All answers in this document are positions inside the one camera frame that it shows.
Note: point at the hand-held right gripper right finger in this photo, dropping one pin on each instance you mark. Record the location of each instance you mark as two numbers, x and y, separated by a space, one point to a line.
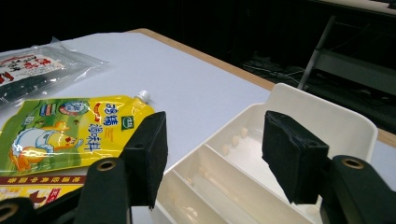
292 155

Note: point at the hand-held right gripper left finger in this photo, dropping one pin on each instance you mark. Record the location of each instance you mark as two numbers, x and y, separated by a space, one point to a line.
146 158

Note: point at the white divided tray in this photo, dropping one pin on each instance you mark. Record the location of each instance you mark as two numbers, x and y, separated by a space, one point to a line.
236 174

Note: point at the yellow spout pouch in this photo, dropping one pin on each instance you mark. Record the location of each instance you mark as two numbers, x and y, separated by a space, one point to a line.
68 133

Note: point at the red and yellow box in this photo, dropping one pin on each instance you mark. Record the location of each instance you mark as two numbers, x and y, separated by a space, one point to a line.
34 186

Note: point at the clear bag of dried seaweed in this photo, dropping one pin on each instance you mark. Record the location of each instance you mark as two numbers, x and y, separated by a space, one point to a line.
37 73

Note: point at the grey metal stand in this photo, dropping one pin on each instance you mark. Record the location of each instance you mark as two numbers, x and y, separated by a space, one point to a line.
351 67

